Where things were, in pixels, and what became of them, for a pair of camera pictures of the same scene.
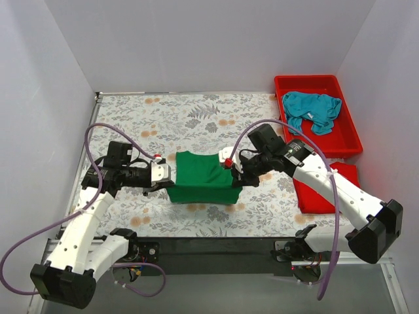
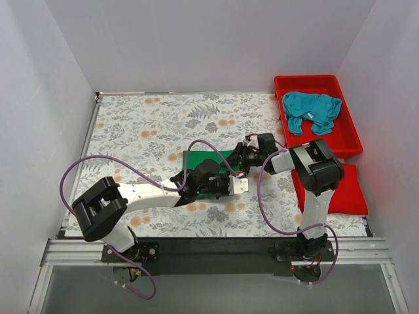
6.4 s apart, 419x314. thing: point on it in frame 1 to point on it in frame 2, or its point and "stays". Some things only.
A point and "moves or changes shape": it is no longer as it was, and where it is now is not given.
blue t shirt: (320, 110) stays
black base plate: (218, 255) stays
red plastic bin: (344, 138) stays
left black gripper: (160, 186) to (226, 182)
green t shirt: (203, 179) moves or changes shape
